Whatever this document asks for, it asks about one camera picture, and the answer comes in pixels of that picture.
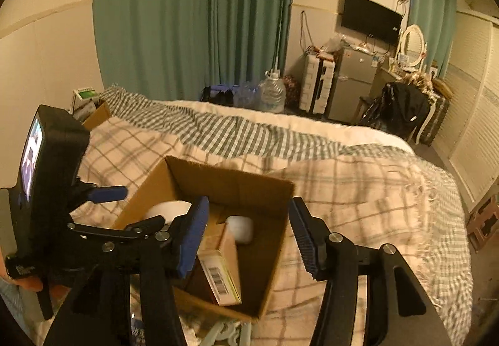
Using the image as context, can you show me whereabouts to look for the green and white box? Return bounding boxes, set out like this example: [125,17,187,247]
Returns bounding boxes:
[71,87,99,113]

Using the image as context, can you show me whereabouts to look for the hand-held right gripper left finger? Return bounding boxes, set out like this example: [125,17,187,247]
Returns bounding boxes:
[43,196,210,346]

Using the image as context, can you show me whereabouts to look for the black jacket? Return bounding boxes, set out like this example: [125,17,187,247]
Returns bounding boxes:
[359,82,431,138]

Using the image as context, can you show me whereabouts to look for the white tape roll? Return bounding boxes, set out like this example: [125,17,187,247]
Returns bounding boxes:
[146,201,193,230]

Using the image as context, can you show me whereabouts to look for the white pole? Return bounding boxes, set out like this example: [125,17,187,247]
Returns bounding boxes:
[273,0,284,76]

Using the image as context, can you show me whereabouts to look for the pale green plastic hangers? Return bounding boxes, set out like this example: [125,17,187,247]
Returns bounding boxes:
[197,320,252,346]

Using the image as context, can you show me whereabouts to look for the small brown barcode box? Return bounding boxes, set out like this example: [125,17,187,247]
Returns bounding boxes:
[185,223,243,306]

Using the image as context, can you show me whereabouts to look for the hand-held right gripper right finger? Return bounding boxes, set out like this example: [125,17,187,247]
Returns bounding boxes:
[288,197,453,346]

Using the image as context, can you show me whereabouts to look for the wooden stool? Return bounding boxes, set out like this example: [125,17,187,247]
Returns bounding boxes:
[466,196,499,252]

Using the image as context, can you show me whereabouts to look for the wide green curtain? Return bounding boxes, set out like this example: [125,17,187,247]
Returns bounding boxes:
[91,0,214,98]

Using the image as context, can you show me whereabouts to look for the beige plaid blanket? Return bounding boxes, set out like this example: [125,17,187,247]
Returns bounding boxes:
[35,118,472,346]

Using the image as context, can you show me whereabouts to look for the narrow green curtain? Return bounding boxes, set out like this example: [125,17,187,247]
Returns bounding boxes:
[409,0,459,79]

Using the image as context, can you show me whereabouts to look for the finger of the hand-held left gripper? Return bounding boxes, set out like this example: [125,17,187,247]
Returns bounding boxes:
[88,185,128,203]
[68,215,166,249]

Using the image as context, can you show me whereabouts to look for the small white case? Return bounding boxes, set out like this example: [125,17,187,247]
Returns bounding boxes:
[226,215,255,244]

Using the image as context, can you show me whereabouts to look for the white suitcase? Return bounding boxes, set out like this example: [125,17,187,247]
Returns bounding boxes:
[299,53,336,115]

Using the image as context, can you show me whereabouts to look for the small cardboard box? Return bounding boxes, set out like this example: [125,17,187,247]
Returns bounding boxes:
[82,99,113,132]

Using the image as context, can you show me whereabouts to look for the pack of water bottles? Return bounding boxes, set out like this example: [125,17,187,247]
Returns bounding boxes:
[233,82,260,109]

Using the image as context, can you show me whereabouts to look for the person's left hand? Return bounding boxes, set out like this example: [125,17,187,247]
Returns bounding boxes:
[0,252,44,292]

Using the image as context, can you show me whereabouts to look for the silver small fridge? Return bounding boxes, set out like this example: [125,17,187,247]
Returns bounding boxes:
[327,47,380,123]

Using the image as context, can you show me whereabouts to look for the clear plastic bag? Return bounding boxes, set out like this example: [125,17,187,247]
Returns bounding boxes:
[322,34,344,55]

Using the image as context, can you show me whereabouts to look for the white louvered wardrobe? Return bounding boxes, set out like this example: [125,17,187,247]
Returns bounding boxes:
[434,11,499,207]

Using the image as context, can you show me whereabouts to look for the black wall television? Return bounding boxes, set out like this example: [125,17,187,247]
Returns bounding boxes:
[341,0,404,45]

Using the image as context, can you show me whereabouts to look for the hanging wall cable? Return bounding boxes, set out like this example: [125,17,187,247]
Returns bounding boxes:
[298,11,313,55]

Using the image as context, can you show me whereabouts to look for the floral bag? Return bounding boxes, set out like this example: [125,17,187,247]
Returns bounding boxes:
[283,74,302,110]

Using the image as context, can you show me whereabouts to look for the white oval mirror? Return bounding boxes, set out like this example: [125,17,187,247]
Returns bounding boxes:
[398,24,428,68]

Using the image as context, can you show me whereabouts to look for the large clear water jug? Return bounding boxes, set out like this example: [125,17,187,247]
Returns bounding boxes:
[255,71,286,113]

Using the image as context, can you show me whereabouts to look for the green checked blanket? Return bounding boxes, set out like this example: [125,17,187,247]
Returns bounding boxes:
[99,84,416,175]

